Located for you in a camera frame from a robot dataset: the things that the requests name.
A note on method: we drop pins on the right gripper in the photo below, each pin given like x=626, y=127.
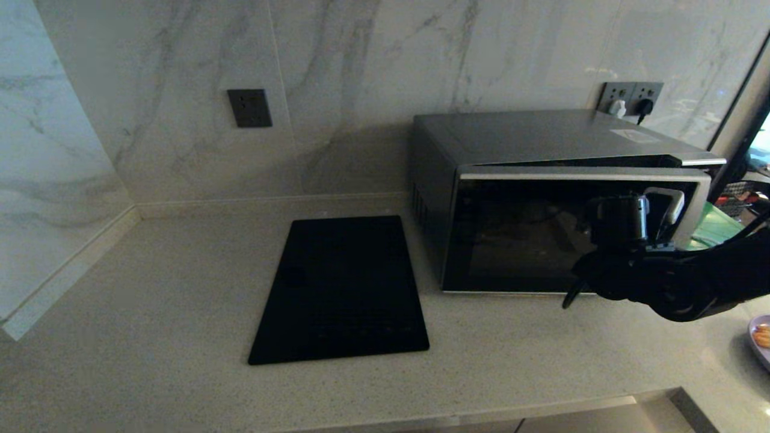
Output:
x=619, y=219

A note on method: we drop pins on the silver black microwave oven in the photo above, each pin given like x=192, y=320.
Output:
x=517, y=240

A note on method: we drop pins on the purple plate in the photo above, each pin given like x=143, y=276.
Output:
x=761, y=356

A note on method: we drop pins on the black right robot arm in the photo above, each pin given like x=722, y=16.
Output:
x=710, y=282

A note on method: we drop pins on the silver microwave oven body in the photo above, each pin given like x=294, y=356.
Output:
x=541, y=135

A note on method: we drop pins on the green cutting board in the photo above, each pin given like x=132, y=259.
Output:
x=719, y=228

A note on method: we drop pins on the black power plug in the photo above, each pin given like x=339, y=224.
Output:
x=645, y=106

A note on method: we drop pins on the white power plug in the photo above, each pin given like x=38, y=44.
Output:
x=617, y=108

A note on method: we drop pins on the black induction cooktop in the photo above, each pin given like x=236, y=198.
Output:
x=341, y=288

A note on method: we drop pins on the black window frame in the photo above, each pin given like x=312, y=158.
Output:
x=737, y=157

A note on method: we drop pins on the light grey wall socket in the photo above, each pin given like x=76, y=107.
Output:
x=653, y=90
x=612, y=90

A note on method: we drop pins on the dark grey wall socket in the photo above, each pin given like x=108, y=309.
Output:
x=249, y=108

